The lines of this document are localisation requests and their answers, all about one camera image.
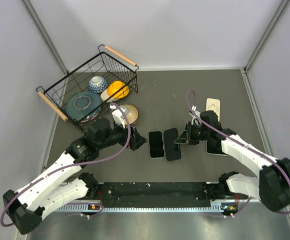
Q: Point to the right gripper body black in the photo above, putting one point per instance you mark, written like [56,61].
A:
[195,133]

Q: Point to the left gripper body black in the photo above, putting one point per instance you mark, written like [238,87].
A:
[130,144]

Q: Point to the teal blue phone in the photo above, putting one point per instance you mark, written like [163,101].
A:
[156,144]

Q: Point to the black phone case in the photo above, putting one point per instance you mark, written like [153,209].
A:
[165,150]

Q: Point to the white phone black screen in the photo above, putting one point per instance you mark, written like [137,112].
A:
[214,149]

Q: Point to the cream phone case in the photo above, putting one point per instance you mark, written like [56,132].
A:
[213,105]

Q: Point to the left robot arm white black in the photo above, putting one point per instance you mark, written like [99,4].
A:
[28,206]

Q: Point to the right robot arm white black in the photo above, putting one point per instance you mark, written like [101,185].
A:
[271,183]

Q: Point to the beige brown bowl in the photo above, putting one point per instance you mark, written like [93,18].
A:
[131,112]

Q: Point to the pink plate under teal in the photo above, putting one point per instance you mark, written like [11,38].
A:
[89,117]

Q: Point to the white bowl in basket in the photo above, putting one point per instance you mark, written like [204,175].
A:
[105,97]

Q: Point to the yellow bowl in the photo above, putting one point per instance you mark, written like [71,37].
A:
[118,89]

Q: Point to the teal blue plate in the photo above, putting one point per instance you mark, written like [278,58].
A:
[83,104]

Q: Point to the blue white patterned bowl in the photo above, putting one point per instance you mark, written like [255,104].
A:
[98,84]

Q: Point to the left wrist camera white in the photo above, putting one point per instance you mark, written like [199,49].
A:
[117,115]

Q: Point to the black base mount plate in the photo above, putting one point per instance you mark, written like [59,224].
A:
[156,194]

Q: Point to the black wire basket wooden handles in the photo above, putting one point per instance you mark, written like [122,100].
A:
[108,63]

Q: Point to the aluminium rail with comb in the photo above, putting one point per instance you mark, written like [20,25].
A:
[159,208]

